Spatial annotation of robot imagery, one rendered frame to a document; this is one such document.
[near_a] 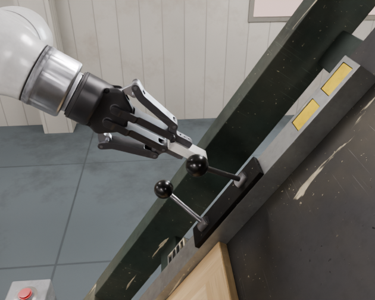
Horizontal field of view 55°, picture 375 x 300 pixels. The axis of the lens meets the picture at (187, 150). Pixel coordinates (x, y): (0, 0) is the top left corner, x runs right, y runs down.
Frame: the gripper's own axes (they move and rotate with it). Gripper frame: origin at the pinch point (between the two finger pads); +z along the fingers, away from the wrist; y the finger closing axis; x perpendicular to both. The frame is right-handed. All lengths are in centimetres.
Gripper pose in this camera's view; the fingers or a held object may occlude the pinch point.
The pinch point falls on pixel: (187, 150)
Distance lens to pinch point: 60.2
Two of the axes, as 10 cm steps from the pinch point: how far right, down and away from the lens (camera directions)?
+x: 0.8, 5.2, -8.5
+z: 8.4, 4.2, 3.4
